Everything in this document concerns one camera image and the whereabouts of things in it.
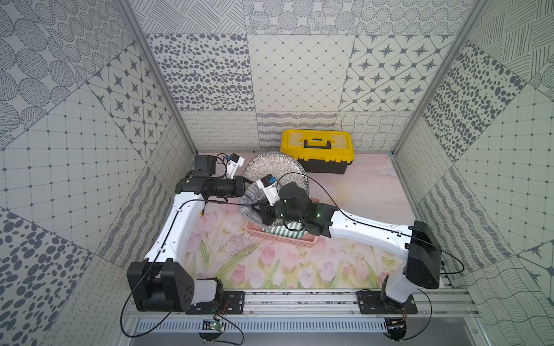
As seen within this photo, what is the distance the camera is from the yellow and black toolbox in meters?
1.02

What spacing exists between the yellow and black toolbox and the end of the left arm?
401mm

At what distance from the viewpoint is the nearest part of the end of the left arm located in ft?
1.82

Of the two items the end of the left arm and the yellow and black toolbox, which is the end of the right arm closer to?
the end of the left arm
